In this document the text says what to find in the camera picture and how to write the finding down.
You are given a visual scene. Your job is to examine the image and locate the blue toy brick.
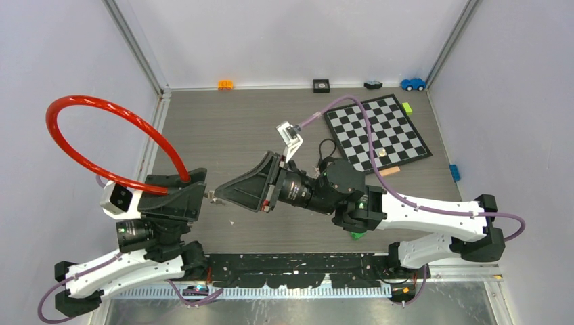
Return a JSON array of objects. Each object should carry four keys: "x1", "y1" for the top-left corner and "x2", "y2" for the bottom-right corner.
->
[{"x1": 449, "y1": 164, "x2": 462, "y2": 183}]

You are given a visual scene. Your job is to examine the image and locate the small black toy car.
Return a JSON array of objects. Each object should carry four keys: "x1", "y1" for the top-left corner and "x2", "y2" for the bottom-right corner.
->
[{"x1": 363, "y1": 81, "x2": 383, "y2": 90}]

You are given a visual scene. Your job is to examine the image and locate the blue toy car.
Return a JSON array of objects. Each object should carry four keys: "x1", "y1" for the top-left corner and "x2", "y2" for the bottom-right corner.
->
[{"x1": 400, "y1": 78, "x2": 426, "y2": 91}]

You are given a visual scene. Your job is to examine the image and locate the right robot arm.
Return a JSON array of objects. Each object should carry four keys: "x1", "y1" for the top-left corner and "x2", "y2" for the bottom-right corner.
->
[{"x1": 215, "y1": 152, "x2": 506, "y2": 278}]

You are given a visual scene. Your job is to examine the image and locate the red hose lock keys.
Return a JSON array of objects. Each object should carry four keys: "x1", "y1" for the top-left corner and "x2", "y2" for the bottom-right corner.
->
[{"x1": 204, "y1": 191, "x2": 225, "y2": 205}]

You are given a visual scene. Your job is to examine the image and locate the small black box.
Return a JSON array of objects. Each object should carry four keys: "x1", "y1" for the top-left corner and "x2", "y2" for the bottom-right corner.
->
[{"x1": 312, "y1": 79, "x2": 330, "y2": 93}]

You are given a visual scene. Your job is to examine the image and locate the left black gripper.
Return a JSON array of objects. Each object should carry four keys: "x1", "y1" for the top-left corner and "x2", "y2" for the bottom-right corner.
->
[{"x1": 141, "y1": 167, "x2": 211, "y2": 243}]

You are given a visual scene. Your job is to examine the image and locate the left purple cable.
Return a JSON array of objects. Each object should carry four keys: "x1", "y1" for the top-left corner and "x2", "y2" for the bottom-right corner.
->
[{"x1": 37, "y1": 175, "x2": 225, "y2": 325}]

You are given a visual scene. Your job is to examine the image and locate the black white chessboard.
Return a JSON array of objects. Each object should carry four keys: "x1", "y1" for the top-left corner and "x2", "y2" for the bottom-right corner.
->
[{"x1": 324, "y1": 94, "x2": 433, "y2": 173}]

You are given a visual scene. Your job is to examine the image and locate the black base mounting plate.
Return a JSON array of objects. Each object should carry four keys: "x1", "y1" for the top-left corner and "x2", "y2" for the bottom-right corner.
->
[{"x1": 164, "y1": 252, "x2": 431, "y2": 290}]

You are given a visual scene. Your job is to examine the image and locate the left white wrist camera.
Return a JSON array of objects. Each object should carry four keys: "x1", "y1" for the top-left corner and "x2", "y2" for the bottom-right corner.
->
[{"x1": 100, "y1": 181, "x2": 143, "y2": 221}]

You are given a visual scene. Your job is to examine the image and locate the purple cable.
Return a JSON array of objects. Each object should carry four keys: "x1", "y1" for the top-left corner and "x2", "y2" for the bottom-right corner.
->
[
  {"x1": 37, "y1": 175, "x2": 225, "y2": 325},
  {"x1": 298, "y1": 94, "x2": 527, "y2": 307}
]

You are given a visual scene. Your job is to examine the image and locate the black cable padlock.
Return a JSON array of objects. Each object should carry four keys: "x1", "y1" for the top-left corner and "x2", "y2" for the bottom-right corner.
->
[{"x1": 316, "y1": 139, "x2": 339, "y2": 171}]

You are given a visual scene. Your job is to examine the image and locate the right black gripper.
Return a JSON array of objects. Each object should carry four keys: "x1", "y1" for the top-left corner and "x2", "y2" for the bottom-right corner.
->
[{"x1": 213, "y1": 152, "x2": 336, "y2": 216}]

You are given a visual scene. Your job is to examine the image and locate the aluminium front rail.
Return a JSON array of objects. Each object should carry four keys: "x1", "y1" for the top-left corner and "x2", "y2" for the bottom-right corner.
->
[{"x1": 115, "y1": 253, "x2": 503, "y2": 302}]

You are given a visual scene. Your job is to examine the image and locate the orange toy block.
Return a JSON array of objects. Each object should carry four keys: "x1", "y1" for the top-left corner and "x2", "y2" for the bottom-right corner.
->
[{"x1": 217, "y1": 79, "x2": 234, "y2": 91}]

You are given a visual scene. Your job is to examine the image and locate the red hose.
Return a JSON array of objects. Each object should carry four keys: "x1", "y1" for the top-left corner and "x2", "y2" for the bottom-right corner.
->
[{"x1": 45, "y1": 94, "x2": 191, "y2": 197}]

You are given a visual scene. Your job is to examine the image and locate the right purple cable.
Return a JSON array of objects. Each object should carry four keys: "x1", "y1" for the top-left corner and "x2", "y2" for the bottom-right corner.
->
[{"x1": 298, "y1": 94, "x2": 527, "y2": 307}]

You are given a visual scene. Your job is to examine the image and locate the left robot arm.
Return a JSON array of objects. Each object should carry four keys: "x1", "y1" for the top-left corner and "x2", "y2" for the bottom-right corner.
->
[{"x1": 54, "y1": 168, "x2": 208, "y2": 318}]

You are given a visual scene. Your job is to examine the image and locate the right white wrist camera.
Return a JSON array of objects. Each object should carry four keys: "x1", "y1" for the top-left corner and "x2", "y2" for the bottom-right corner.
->
[{"x1": 276, "y1": 121, "x2": 303, "y2": 163}]

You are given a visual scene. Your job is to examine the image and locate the green toy brick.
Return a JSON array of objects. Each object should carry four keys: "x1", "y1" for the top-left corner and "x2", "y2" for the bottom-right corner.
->
[{"x1": 350, "y1": 232, "x2": 365, "y2": 240}]

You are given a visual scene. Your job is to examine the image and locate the tan wooden block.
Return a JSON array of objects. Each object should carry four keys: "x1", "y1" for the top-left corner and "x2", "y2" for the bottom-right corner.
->
[{"x1": 380, "y1": 166, "x2": 401, "y2": 177}]

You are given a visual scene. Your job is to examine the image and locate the lime green block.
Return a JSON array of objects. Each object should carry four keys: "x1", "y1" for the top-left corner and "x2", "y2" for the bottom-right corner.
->
[{"x1": 401, "y1": 102, "x2": 413, "y2": 116}]

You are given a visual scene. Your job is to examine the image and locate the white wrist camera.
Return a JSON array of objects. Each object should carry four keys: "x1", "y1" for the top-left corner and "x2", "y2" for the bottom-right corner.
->
[
  {"x1": 276, "y1": 121, "x2": 303, "y2": 163},
  {"x1": 100, "y1": 181, "x2": 143, "y2": 221}
]

